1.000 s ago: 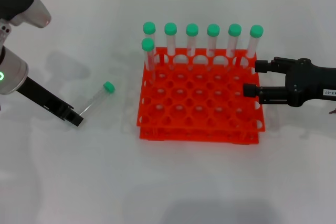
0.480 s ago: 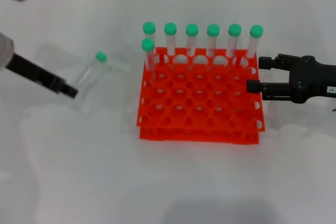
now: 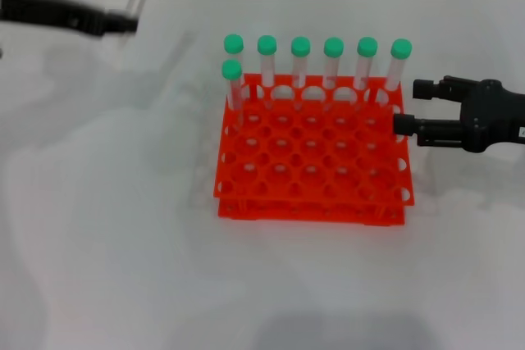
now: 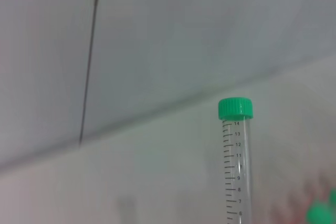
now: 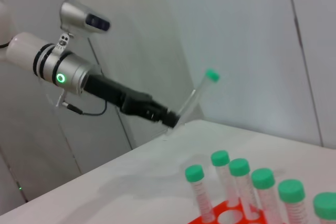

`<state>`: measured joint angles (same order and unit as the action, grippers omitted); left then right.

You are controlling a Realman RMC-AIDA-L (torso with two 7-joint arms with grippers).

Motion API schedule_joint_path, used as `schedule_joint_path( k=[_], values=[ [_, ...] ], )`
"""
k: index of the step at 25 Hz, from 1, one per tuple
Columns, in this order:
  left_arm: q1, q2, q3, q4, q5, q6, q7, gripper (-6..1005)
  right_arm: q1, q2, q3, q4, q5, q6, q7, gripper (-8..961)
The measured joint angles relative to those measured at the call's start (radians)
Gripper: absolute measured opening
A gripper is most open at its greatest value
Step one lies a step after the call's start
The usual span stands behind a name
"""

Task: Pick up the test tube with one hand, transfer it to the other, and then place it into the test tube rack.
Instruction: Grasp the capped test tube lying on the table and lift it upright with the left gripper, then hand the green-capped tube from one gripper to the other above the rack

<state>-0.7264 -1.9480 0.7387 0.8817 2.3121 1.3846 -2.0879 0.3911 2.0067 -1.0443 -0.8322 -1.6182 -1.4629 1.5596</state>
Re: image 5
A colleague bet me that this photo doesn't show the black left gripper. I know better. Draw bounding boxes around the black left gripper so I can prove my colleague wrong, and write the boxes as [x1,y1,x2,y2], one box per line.
[84,73,182,129]

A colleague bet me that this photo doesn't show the clear green-capped test tube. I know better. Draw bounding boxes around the clear green-capped test tube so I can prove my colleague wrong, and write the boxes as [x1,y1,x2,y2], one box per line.
[228,158,262,221]
[210,150,241,208]
[184,165,216,223]
[166,68,221,133]
[277,179,307,224]
[312,192,336,224]
[251,168,286,224]

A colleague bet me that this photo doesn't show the orange test tube rack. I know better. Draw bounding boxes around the orange test tube rack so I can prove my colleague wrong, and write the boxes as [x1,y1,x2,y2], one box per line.
[186,199,266,224]

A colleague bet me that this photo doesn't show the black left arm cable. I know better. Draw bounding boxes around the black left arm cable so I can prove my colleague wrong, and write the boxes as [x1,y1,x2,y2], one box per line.
[54,90,108,116]

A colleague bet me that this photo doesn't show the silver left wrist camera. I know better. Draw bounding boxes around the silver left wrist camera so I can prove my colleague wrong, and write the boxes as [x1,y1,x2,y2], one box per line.
[59,0,111,38]

